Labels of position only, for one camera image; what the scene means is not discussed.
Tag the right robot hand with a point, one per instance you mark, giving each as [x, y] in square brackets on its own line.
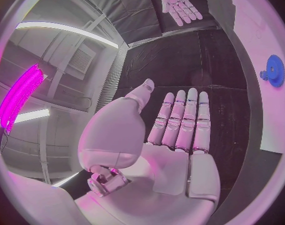
[177, 5]

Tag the small blue knob peg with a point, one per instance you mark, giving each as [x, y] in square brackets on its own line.
[263, 75]

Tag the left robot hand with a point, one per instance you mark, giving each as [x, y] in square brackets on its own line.
[137, 172]

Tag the glowing light bar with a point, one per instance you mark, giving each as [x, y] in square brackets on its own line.
[18, 97]

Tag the blue gear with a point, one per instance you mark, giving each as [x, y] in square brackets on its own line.
[275, 71]

